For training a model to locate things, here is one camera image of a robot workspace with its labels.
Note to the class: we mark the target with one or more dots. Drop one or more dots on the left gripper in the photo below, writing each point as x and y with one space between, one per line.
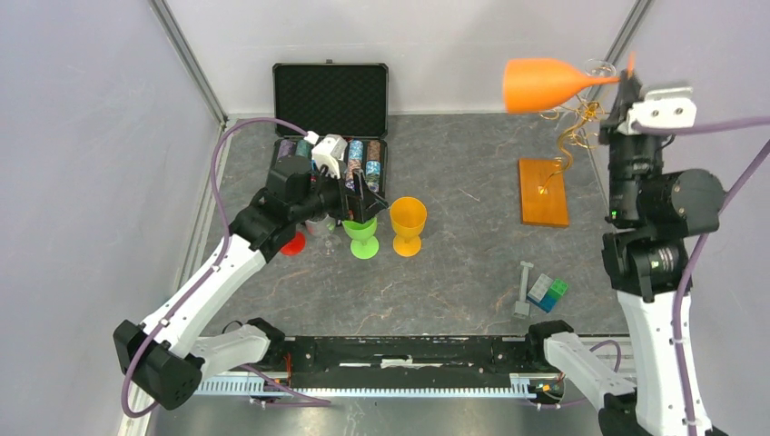
362 203

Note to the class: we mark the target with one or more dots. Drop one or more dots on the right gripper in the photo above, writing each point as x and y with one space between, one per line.
629 92

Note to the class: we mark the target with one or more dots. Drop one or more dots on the green plastic wine glass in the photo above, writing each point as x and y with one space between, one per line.
364 245

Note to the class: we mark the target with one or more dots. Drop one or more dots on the yellow plastic wine glass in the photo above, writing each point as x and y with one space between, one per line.
408 216

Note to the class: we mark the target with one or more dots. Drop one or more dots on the red plastic wine glass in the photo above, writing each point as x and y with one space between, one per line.
295 246

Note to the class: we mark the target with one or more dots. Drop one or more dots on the orange plastic wine glass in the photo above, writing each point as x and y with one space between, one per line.
531 85

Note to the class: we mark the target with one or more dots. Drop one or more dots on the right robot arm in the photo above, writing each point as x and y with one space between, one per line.
652 213

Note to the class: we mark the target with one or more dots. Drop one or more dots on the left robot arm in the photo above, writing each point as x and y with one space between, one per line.
165 354

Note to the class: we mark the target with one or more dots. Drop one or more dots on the wooden rack base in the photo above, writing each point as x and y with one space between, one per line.
549 209

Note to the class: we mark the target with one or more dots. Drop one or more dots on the black poker chip case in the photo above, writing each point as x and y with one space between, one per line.
351 100

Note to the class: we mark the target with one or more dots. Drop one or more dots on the blue green building blocks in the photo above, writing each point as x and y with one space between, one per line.
546 292

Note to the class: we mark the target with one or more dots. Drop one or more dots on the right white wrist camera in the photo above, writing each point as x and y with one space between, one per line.
662 108

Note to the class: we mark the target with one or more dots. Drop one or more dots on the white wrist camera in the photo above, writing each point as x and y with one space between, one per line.
662 108
328 151

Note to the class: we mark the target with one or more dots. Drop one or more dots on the gold wire glass rack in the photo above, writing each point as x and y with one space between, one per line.
586 113

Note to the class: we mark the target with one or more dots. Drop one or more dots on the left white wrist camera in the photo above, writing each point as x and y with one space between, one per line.
328 151

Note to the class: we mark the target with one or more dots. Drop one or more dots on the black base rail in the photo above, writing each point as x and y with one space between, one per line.
415 363

